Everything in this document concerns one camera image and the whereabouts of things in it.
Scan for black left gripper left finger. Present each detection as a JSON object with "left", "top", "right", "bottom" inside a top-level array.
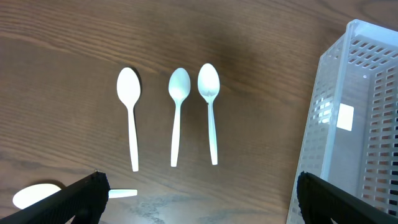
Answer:
[{"left": 1, "top": 172, "right": 110, "bottom": 224}]

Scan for white plastic spoon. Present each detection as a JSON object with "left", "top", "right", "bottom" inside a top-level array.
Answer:
[
  {"left": 198, "top": 63, "right": 220, "bottom": 165},
  {"left": 12, "top": 184, "right": 138, "bottom": 210},
  {"left": 116, "top": 67, "right": 141, "bottom": 172},
  {"left": 169, "top": 68, "right": 191, "bottom": 167}
]

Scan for white label in basket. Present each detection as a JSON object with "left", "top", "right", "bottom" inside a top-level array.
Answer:
[{"left": 336, "top": 103, "right": 354, "bottom": 131}]

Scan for clear plastic basket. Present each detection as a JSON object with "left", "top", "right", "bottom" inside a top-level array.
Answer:
[{"left": 297, "top": 19, "right": 397, "bottom": 219}]

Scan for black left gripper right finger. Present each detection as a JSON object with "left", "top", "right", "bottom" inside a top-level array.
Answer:
[{"left": 296, "top": 172, "right": 397, "bottom": 224}]

